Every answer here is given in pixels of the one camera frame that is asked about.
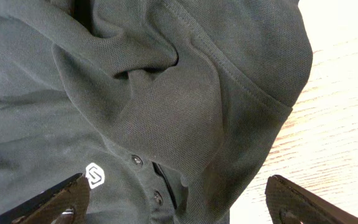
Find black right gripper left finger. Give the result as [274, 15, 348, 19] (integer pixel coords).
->
[0, 173, 90, 224]

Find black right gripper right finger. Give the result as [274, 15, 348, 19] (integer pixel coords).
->
[265, 175, 358, 224]

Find black polo shirt with logo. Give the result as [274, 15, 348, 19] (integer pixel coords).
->
[0, 0, 313, 223]

